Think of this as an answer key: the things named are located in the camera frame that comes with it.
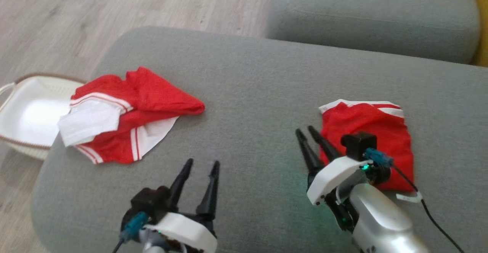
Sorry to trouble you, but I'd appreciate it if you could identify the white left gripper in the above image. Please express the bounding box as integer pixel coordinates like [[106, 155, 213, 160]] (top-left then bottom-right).
[[143, 159, 221, 253]]

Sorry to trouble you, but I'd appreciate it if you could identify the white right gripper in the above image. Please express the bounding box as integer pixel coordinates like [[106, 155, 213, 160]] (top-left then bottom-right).
[[295, 125, 376, 232]]

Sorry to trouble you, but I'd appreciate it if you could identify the red shorts white trim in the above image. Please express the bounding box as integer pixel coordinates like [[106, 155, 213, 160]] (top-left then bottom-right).
[[318, 99, 416, 192]]

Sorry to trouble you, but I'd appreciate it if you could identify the red white basketball jersey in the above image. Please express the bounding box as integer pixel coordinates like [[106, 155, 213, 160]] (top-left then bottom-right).
[[58, 66, 206, 165]]

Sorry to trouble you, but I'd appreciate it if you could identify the small grey sofa seat cushion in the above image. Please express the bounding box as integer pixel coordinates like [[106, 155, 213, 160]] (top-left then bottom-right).
[[265, 0, 480, 64]]

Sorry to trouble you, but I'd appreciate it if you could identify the white laundry basket brown rim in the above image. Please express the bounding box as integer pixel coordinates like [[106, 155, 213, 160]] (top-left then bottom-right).
[[0, 72, 88, 160]]

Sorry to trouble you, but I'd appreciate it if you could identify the wide yellow sofa back cushion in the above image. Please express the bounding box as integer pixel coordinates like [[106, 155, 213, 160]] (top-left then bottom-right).
[[469, 0, 488, 68]]

